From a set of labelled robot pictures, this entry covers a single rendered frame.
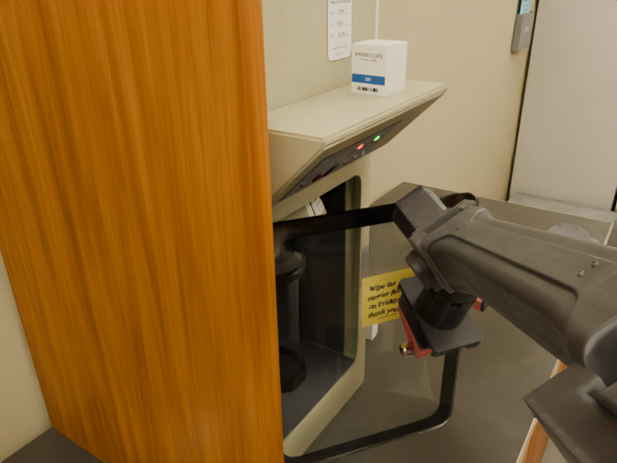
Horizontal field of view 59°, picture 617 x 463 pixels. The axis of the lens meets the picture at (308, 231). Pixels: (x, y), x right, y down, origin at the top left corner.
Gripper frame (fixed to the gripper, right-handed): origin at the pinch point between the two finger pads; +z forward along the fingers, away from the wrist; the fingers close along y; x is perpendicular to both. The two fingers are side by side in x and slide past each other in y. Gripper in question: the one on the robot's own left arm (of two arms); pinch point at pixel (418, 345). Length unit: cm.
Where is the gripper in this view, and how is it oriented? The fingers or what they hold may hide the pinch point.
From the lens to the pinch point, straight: 74.9
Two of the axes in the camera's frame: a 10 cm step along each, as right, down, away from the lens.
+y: 3.1, 7.5, -5.8
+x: 9.4, -1.6, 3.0
